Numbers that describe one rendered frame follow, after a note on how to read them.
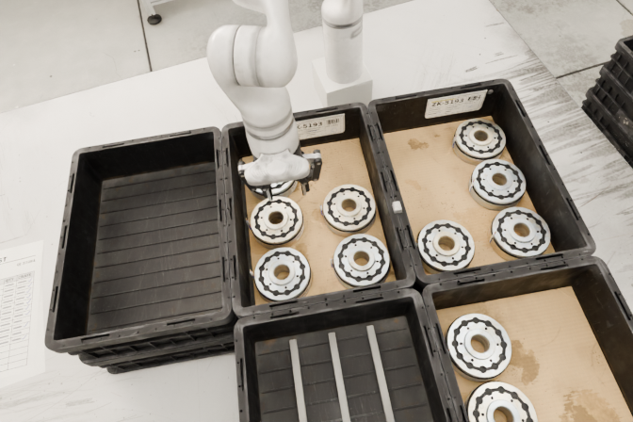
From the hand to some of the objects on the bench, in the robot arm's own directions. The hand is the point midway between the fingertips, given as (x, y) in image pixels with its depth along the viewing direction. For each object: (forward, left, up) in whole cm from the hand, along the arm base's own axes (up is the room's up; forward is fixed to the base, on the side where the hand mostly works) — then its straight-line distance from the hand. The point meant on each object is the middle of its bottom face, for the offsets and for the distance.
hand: (286, 189), depth 82 cm
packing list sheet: (-18, -66, -25) cm, 73 cm away
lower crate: (-8, -26, -26) cm, 37 cm away
